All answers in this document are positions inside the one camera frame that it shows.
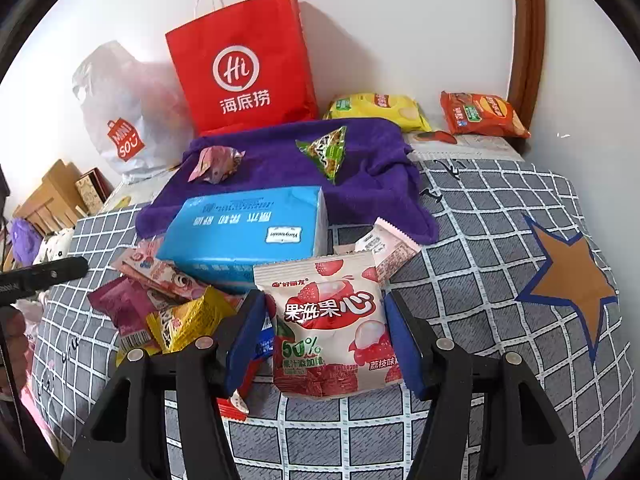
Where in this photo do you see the strawberry lychee jelly packet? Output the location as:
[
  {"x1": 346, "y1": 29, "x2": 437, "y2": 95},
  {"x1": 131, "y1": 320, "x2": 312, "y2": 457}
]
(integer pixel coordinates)
[{"x1": 254, "y1": 252, "x2": 401, "y2": 400}]

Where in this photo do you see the white Miniso plastic bag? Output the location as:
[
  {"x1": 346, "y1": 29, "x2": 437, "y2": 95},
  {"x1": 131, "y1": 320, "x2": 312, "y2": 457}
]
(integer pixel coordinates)
[{"x1": 73, "y1": 41, "x2": 194, "y2": 181}]

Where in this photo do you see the yellow chips bag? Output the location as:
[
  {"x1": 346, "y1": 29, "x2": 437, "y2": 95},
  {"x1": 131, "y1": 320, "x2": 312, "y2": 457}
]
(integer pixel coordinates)
[{"x1": 323, "y1": 92, "x2": 432, "y2": 132}]

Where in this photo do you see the red paper shopping bag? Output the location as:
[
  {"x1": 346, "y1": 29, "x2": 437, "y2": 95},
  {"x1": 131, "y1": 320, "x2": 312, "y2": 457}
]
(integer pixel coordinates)
[{"x1": 166, "y1": 0, "x2": 319, "y2": 133}]

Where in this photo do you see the brown wooden door frame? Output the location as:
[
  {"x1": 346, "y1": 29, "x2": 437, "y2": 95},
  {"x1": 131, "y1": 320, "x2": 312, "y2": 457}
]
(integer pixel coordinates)
[{"x1": 508, "y1": 0, "x2": 546, "y2": 127}]

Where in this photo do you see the person's left hand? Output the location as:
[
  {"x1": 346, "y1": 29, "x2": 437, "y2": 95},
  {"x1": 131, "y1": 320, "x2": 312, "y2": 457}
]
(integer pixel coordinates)
[{"x1": 1, "y1": 307, "x2": 29, "y2": 391}]

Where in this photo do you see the long pink candy bar wrapper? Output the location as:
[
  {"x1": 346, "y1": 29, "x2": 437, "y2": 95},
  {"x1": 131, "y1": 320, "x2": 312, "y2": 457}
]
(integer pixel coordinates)
[{"x1": 111, "y1": 248, "x2": 208, "y2": 301}]

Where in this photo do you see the red gold candy packet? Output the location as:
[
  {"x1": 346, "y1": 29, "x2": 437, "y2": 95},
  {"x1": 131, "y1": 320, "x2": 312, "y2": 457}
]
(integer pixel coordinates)
[{"x1": 217, "y1": 360, "x2": 262, "y2": 422}]

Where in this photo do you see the yellow triangular snack packet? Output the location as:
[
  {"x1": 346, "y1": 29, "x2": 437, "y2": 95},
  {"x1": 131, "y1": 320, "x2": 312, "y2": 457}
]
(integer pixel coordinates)
[{"x1": 145, "y1": 286, "x2": 242, "y2": 354}]

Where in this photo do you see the pale pink nougat packet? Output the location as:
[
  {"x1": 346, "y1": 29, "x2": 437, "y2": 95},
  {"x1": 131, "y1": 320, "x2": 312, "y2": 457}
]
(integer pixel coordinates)
[{"x1": 333, "y1": 218, "x2": 421, "y2": 284}]

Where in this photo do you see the wooden headboard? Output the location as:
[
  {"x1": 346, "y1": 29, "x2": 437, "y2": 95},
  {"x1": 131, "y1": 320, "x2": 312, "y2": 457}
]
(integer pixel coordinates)
[{"x1": 12, "y1": 159, "x2": 87, "y2": 235}]

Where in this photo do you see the blue cookie packet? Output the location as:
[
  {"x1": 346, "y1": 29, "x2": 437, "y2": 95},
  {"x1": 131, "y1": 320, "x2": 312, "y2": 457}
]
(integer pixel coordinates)
[{"x1": 253, "y1": 327, "x2": 274, "y2": 361}]

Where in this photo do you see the patterned gift box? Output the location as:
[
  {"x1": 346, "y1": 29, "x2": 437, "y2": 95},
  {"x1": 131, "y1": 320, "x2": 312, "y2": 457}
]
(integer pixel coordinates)
[{"x1": 75, "y1": 168, "x2": 114, "y2": 216}]

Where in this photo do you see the magenta snack packet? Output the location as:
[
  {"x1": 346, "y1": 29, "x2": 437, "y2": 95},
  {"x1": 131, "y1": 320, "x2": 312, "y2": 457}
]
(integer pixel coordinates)
[{"x1": 88, "y1": 276, "x2": 176, "y2": 356}]

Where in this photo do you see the orange chips bag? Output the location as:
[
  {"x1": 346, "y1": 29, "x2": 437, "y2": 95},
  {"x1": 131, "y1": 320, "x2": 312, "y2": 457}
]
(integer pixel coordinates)
[{"x1": 440, "y1": 91, "x2": 530, "y2": 139}]

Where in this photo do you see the blue tissue pack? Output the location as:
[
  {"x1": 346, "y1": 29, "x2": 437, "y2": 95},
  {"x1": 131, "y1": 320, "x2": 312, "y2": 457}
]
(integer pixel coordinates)
[{"x1": 156, "y1": 186, "x2": 328, "y2": 292}]

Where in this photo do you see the pink snack packet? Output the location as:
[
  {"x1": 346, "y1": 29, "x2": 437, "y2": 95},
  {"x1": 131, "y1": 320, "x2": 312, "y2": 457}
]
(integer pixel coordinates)
[{"x1": 189, "y1": 145, "x2": 245, "y2": 184}]

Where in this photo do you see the green triangular snack packet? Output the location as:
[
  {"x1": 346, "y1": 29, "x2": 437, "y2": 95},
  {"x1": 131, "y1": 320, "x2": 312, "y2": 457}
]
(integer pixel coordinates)
[{"x1": 295, "y1": 126, "x2": 347, "y2": 184}]

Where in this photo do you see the purple towel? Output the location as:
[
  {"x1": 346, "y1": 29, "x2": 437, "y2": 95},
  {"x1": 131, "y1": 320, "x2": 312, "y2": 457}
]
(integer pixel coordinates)
[{"x1": 136, "y1": 118, "x2": 439, "y2": 245}]

